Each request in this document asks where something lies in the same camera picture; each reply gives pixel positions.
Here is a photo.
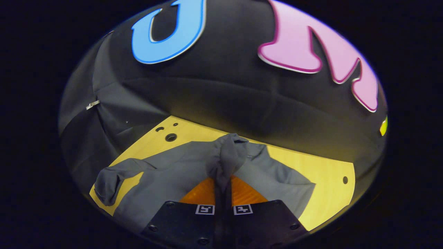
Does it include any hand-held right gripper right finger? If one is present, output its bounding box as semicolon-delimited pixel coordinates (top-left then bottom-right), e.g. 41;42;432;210
223;175;308;249

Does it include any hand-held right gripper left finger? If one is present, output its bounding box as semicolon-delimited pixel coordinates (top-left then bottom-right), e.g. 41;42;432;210
141;176;224;249

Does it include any grey button shirt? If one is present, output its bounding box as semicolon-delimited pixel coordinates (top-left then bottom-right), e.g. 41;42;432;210
94;133;316;234

